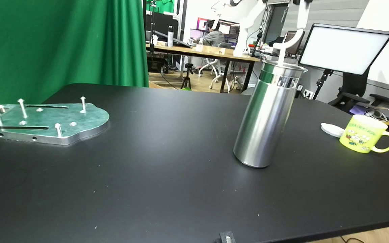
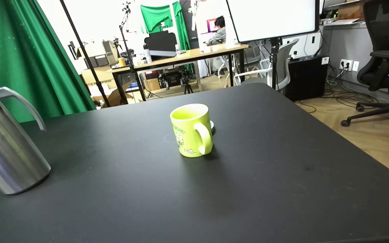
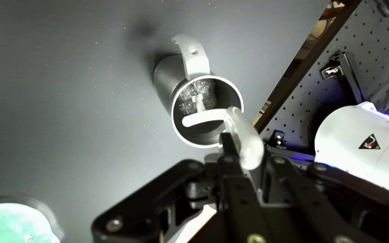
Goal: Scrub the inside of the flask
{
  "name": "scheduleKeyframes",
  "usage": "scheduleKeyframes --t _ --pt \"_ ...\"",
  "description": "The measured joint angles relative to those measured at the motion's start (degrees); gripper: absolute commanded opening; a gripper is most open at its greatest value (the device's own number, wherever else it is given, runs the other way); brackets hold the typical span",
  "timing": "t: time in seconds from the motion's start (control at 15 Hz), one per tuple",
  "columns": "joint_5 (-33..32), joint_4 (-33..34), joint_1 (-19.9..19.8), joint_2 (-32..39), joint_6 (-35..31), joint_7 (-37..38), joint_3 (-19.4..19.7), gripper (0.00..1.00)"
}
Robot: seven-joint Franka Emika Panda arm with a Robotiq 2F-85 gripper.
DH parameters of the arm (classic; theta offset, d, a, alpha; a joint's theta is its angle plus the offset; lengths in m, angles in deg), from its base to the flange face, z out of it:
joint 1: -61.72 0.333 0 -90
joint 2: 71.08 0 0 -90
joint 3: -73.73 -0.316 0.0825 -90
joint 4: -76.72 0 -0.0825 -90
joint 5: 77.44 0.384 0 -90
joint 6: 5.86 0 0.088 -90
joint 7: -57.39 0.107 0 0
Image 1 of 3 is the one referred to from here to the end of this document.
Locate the wooden top desk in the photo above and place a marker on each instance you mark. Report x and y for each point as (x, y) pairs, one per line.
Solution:
(203, 50)

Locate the short silver bolt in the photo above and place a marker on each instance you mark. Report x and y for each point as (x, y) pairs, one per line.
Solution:
(0, 108)

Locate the black monitor stand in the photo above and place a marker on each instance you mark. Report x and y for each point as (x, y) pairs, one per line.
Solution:
(354, 85)

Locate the dark upright screen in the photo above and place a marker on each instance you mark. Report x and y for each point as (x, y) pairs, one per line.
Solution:
(273, 22)

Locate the green tinted metal plate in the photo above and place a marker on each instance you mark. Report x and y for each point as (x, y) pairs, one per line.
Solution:
(87, 120)

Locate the green curtain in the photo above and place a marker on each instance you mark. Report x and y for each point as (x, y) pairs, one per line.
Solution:
(46, 45)

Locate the seated person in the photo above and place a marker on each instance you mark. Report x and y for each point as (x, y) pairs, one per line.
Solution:
(215, 35)

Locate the small desktop monitor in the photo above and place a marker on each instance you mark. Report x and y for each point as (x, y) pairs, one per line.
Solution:
(200, 24)

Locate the white industrial robot arm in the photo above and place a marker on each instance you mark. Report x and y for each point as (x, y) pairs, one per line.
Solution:
(249, 22)

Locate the white chair base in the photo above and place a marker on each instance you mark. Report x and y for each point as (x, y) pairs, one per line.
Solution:
(213, 68)

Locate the white bottle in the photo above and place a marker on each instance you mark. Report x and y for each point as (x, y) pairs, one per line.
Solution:
(171, 38)

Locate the small white oval object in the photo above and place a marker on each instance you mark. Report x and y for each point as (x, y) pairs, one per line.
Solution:
(331, 130)

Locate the white screen computer monitor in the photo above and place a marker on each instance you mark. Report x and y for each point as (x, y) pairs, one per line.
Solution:
(344, 49)

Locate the stainless steel flask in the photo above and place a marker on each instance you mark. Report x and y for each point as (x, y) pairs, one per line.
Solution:
(263, 130)

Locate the small silver nut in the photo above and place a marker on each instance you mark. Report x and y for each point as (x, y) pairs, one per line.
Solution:
(73, 123)
(40, 109)
(23, 122)

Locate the black camera tripod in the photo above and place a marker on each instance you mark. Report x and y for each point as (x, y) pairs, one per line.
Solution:
(187, 81)

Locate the yellow mug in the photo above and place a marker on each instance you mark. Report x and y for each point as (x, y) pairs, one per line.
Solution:
(361, 135)

